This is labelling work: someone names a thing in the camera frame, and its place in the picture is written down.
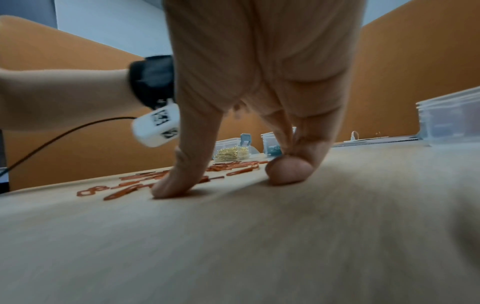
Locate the person's right hand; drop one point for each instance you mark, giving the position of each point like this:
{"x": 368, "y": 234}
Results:
{"x": 262, "y": 44}

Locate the blue patterned desk mat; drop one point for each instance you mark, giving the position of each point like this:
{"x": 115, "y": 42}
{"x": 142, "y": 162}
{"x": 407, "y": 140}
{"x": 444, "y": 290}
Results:
{"x": 375, "y": 142}

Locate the sorted heap of gold clips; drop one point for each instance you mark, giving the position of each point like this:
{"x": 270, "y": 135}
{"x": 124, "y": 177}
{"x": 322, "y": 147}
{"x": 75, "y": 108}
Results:
{"x": 232, "y": 154}

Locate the person's left forearm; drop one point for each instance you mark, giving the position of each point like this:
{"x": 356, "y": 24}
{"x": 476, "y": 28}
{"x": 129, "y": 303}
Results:
{"x": 63, "y": 98}

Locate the transparent box with blue latches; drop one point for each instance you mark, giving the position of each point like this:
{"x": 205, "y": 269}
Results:
{"x": 268, "y": 139}
{"x": 450, "y": 121}
{"x": 245, "y": 139}

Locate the person's left hand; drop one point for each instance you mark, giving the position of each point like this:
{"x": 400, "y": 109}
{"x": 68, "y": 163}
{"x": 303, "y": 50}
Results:
{"x": 240, "y": 109}

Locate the sorted heap of green clips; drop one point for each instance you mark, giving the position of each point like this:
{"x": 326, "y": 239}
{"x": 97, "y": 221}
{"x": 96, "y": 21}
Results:
{"x": 273, "y": 150}

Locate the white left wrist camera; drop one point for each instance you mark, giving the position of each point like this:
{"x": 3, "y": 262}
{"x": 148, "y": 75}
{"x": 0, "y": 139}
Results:
{"x": 150, "y": 133}

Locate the pile of colored paper clips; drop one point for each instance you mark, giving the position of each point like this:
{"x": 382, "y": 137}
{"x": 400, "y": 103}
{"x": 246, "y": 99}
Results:
{"x": 120, "y": 193}

